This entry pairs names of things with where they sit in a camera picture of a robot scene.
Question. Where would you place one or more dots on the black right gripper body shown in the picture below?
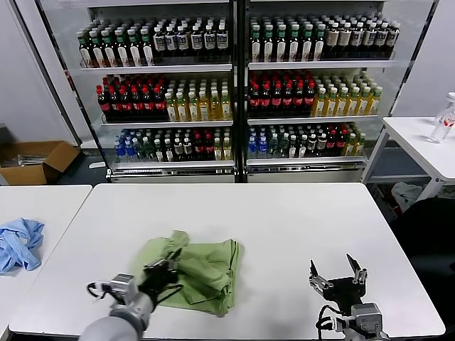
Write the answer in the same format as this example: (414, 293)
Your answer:
(343, 291)

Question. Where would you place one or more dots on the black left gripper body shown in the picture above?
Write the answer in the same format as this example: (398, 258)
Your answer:
(160, 282)

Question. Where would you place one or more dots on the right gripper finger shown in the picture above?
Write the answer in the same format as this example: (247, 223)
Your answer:
(358, 273)
(317, 282)

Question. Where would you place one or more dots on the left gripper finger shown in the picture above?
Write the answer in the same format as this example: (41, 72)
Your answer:
(176, 263)
(158, 265)

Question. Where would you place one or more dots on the light green T-shirt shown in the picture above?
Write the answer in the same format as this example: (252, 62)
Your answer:
(213, 259)

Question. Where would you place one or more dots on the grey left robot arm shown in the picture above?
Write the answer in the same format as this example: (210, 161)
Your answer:
(113, 327)

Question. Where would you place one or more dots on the black chair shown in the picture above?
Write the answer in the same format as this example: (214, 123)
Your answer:
(430, 231)

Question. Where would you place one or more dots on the crumpled white cloth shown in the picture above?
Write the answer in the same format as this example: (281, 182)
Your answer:
(405, 195)

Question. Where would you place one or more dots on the small white-cap tea bottle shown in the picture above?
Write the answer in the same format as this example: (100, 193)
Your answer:
(292, 149)
(158, 152)
(302, 149)
(167, 152)

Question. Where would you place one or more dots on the small tan-label dark bottle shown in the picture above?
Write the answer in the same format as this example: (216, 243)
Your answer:
(187, 149)
(321, 145)
(177, 149)
(312, 145)

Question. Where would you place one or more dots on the clear green-label water bottle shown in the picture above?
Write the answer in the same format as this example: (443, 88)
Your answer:
(283, 148)
(273, 148)
(139, 152)

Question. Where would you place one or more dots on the small red-cap cola bottle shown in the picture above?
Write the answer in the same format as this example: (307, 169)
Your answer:
(208, 149)
(331, 144)
(198, 149)
(342, 144)

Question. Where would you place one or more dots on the small white flat object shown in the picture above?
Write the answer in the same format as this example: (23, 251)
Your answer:
(96, 165)

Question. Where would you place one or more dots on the blue-label water bottle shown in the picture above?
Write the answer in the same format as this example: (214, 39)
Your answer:
(118, 151)
(128, 151)
(252, 148)
(262, 148)

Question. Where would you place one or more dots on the small yellow tea bottle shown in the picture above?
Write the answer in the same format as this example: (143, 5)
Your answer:
(217, 151)
(360, 145)
(351, 146)
(227, 151)

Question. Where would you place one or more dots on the crumpled light blue cloth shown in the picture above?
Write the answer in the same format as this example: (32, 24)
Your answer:
(21, 241)

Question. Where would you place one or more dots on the white side table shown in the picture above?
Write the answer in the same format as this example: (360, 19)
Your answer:
(409, 131)

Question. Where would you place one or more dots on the open cardboard box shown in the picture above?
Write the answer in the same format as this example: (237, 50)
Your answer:
(21, 174)

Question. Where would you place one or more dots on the metal parts bundle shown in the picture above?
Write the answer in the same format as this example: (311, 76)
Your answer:
(25, 160)

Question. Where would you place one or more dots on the clear red-label water bottle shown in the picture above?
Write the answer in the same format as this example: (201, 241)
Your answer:
(442, 124)

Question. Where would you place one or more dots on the open glass cooler door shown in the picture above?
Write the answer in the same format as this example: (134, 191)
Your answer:
(69, 106)
(414, 35)

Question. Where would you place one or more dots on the glass-front drink cooler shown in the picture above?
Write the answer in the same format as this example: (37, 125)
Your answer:
(320, 65)
(160, 68)

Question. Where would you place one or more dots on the green-cap dark tea bottle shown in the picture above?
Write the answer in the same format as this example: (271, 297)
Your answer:
(306, 48)
(268, 48)
(122, 53)
(281, 48)
(96, 53)
(294, 48)
(84, 53)
(256, 48)
(109, 53)
(146, 53)
(319, 48)
(134, 53)

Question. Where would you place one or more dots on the navy-label dark drink bottle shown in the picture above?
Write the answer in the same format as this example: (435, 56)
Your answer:
(160, 42)
(196, 42)
(222, 41)
(171, 42)
(182, 42)
(209, 41)

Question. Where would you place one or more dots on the tan-label dark drink bottle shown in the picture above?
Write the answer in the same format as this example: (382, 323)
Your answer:
(381, 38)
(345, 38)
(392, 38)
(333, 38)
(369, 38)
(357, 38)

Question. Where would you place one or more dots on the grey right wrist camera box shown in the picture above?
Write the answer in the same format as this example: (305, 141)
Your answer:
(366, 318)

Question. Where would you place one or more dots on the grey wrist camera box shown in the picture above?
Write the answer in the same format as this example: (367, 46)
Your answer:
(122, 286)
(366, 318)

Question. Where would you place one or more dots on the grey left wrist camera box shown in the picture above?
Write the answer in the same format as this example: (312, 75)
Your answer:
(122, 286)

